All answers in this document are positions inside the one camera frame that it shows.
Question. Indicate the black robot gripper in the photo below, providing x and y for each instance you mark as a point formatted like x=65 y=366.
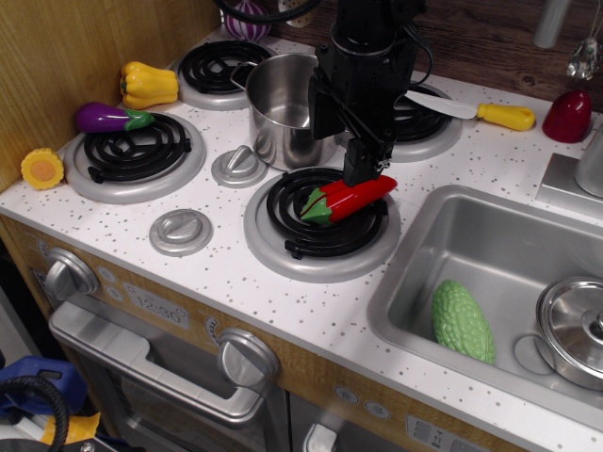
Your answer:
x=357 y=92

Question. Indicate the red toy chili pepper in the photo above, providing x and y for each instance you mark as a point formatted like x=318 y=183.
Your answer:
x=335 y=201

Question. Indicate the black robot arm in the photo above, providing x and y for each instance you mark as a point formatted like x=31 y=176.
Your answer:
x=374 y=26

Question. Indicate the stainless steel pot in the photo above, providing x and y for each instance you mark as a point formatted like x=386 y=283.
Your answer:
x=277 y=92

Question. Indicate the yellow toy bell pepper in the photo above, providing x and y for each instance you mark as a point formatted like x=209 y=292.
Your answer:
x=143 y=86

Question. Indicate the dark red toy pepper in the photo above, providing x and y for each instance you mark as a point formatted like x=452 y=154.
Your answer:
x=569 y=118

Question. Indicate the steel pot lid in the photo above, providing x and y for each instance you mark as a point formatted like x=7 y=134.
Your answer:
x=569 y=318

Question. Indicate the silver stovetop knob upper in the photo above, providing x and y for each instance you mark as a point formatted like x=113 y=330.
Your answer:
x=239 y=168

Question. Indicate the silver stovetop knob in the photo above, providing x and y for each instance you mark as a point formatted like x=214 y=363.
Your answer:
x=239 y=168
x=180 y=232

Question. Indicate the front right black burner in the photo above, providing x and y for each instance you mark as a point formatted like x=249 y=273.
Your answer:
x=308 y=252

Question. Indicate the back left black burner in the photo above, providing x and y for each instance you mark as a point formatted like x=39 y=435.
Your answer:
x=212 y=75

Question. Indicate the silver stovetop knob lower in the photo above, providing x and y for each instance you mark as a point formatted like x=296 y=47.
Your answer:
x=180 y=232

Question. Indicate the front left black burner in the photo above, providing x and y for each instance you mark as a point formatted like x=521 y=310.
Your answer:
x=137 y=166

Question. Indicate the silver sink basin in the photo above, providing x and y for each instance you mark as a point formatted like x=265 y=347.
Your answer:
x=505 y=254

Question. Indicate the green toy bitter gourd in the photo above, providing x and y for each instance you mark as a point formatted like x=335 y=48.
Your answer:
x=460 y=324

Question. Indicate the silver faucet base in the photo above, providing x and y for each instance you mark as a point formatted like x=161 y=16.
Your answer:
x=575 y=184

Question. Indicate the right oven dial knob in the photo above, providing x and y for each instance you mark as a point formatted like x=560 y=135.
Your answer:
x=245 y=360

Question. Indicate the oven dial knob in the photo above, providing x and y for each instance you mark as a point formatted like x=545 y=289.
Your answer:
x=245 y=360
x=68 y=275

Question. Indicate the silver pipe upper right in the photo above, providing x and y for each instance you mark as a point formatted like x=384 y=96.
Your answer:
x=550 y=23

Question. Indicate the oven clock display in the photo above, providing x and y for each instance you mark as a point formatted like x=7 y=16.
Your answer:
x=158 y=306

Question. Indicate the purple toy eggplant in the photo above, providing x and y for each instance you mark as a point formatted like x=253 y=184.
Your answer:
x=101 y=118

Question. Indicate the hanging clear glass ornament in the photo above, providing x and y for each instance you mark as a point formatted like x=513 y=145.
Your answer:
x=586 y=58

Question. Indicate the yellow toy corn piece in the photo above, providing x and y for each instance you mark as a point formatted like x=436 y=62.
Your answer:
x=42 y=168

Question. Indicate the left oven dial knob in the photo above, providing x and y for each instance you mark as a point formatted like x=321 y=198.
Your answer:
x=68 y=275

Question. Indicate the blue object lower left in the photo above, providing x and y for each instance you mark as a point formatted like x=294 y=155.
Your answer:
x=39 y=385

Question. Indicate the yellow object lower left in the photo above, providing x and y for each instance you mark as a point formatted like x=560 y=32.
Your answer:
x=80 y=428

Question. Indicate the toy knife yellow handle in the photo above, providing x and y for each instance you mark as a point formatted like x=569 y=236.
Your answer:
x=517 y=118

